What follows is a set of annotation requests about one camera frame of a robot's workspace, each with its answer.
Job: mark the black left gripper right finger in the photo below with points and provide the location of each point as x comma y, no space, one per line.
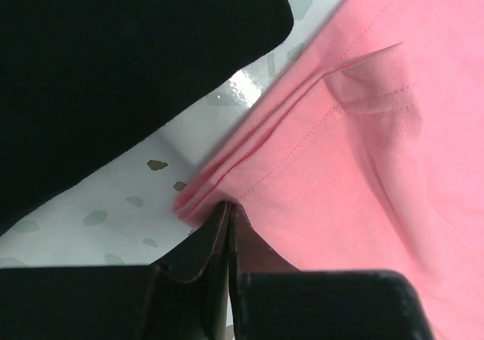
271,299

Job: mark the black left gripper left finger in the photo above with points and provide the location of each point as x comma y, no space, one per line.
182,295

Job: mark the pink t-shirt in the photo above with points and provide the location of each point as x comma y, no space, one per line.
368,153

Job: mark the folded black t-shirt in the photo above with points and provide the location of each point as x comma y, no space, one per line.
83,81

